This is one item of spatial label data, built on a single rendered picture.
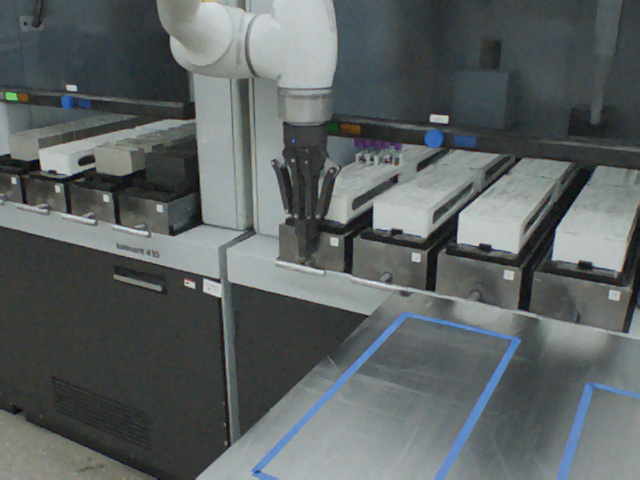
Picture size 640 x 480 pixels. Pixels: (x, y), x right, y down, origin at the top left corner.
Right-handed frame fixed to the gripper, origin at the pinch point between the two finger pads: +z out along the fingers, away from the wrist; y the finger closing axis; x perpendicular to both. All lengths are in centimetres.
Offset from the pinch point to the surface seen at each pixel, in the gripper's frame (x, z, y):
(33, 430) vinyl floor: -6, 80, 97
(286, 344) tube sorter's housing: -1.6, 23.9, 5.6
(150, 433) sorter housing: -2, 59, 45
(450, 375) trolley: 35, -2, -38
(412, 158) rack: -38.7, -6.7, -4.3
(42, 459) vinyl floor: 2, 80, 84
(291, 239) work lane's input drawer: -1.5, 1.7, 4.0
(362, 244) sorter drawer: -1.5, 0.1, -10.3
